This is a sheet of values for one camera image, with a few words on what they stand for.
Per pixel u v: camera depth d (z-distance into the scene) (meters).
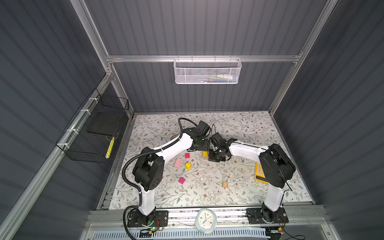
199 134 0.70
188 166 0.90
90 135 0.72
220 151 0.70
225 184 0.84
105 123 0.75
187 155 0.96
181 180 0.86
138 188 0.52
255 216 0.73
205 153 0.93
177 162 0.93
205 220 0.71
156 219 0.72
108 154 0.67
